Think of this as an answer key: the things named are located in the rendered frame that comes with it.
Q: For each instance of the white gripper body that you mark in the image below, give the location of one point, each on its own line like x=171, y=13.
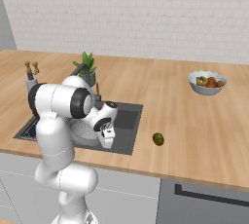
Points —
x=107, y=141

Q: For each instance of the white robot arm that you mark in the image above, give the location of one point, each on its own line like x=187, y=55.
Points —
x=53, y=130

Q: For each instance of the grey colander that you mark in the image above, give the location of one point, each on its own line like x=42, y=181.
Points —
x=82, y=133

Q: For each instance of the dark grey sink basin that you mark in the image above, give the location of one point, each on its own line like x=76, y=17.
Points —
x=128, y=122

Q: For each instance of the green kiwi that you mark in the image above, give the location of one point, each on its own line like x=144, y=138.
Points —
x=158, y=139

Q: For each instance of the dark grey sink faucet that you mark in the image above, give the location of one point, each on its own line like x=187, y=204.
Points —
x=78, y=69

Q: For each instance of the light grey cupboard fronts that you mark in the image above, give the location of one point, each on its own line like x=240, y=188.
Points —
x=129, y=195

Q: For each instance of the green plant in grey pot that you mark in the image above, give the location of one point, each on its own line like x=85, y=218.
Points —
x=87, y=64

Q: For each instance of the brown wooden shaker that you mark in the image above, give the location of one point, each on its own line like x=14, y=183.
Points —
x=28, y=66

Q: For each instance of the white scalloped bowl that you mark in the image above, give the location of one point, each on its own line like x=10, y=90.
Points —
x=204, y=90

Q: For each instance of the yellow-green fruit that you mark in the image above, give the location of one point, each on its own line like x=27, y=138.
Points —
x=201, y=81

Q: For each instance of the orange fruit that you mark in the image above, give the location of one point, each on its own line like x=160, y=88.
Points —
x=211, y=82

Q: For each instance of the red fruit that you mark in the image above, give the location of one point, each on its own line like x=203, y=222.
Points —
x=220, y=84

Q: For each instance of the tall grey cabinet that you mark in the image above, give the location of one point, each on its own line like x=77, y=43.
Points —
x=6, y=29

